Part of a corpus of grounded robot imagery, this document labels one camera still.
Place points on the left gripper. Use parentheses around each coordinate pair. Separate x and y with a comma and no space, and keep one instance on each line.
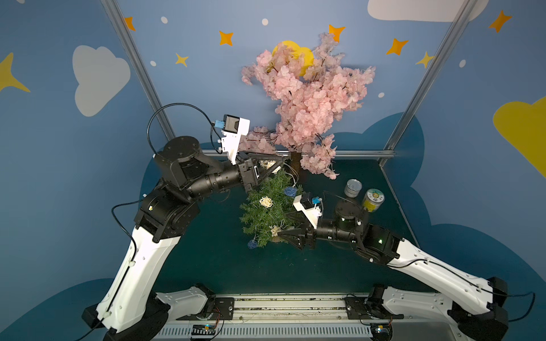
(248,176)

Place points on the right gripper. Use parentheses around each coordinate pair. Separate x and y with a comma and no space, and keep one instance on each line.
(308,234)

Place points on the small green christmas tree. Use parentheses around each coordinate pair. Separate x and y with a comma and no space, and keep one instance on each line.
(271,209)

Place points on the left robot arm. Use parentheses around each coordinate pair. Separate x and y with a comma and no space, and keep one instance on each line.
(130,309)

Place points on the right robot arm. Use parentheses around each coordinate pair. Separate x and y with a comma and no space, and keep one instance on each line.
(472,306)

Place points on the pink cherry blossom tree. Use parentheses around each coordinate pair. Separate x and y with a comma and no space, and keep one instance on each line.
(313,90)

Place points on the silver tin can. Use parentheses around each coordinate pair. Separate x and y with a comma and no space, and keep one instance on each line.
(353,188)

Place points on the yellow labelled can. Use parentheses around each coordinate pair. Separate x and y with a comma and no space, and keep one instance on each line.
(373,199)

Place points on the right controller board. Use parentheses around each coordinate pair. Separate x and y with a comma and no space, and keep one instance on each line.
(381,332)

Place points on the controller board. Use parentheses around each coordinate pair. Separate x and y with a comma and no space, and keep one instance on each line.
(381,332)
(203,332)

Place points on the left controller board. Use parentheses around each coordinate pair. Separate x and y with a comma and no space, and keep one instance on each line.
(203,332)

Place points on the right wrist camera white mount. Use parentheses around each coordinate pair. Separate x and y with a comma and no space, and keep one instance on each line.
(310,206)

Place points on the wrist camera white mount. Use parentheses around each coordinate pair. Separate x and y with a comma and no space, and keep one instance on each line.
(310,206)
(232,128)

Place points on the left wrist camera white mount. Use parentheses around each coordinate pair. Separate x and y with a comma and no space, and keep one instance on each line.
(232,128)

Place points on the aluminium mounting rail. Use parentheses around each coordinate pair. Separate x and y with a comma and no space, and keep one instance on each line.
(314,308)

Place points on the back horizontal frame bar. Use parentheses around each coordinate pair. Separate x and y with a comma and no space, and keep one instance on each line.
(342,154)

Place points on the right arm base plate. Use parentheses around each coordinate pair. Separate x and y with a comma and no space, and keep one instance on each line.
(360,307)

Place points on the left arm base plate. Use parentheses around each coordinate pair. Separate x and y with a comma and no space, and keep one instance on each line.
(216,308)

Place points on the left diagonal frame post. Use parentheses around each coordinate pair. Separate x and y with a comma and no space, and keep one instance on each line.
(124,34)

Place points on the diagonal frame post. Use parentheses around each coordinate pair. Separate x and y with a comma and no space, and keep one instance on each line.
(454,33)
(124,34)

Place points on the right diagonal frame post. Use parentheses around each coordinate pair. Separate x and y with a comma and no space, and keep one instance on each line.
(454,33)

